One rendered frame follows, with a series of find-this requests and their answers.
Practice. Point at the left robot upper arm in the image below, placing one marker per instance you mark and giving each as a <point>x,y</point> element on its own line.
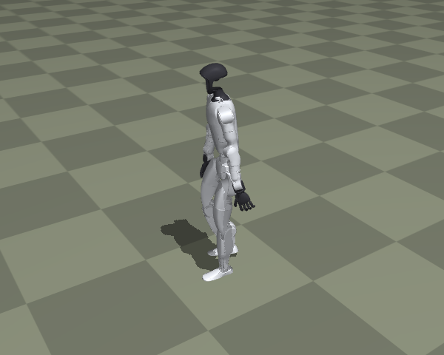
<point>226,119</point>

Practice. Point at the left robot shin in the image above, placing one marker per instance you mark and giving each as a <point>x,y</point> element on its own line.
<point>225,245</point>

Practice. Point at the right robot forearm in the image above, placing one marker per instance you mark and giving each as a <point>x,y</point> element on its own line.
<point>209,147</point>

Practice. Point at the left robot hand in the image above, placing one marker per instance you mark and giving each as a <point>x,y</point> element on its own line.
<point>242,198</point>

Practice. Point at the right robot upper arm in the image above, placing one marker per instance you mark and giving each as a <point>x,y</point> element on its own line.
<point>207,126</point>

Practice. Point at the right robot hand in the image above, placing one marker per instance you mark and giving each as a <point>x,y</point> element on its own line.
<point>204,166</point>

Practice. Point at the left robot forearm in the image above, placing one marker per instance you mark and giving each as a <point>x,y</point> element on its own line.
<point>234,162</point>

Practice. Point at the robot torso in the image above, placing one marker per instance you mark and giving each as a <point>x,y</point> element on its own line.
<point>217,135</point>

